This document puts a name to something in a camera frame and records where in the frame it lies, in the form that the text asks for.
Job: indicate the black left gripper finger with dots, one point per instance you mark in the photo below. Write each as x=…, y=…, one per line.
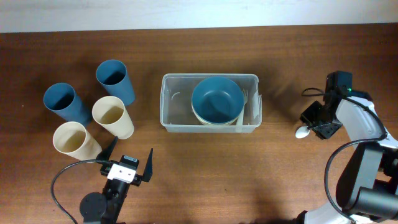
x=105, y=154
x=148, y=171

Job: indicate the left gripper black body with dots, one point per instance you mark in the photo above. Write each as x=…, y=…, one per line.
x=104, y=168

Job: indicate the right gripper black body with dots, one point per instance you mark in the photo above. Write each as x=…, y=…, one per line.
x=320, y=120

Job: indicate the white plastic spoon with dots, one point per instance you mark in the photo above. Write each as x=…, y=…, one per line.
x=302, y=132

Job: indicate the white plastic fork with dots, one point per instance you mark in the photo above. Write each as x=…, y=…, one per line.
x=239, y=122

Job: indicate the blue bowl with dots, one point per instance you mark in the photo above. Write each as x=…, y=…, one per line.
x=217, y=99

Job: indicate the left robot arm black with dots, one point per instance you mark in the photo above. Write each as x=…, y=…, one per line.
x=105, y=207

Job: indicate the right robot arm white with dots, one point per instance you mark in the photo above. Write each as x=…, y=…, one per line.
x=366, y=191

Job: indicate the cream cup near container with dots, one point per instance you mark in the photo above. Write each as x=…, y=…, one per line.
x=111, y=113

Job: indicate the clear plastic container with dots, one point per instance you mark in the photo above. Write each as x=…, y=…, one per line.
x=176, y=113

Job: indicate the blue cup near container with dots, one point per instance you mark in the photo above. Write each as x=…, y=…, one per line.
x=113, y=76

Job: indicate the cream cup front left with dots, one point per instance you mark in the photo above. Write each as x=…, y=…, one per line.
x=72, y=138

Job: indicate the blue cup far left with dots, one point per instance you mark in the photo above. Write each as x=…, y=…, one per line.
x=62, y=99

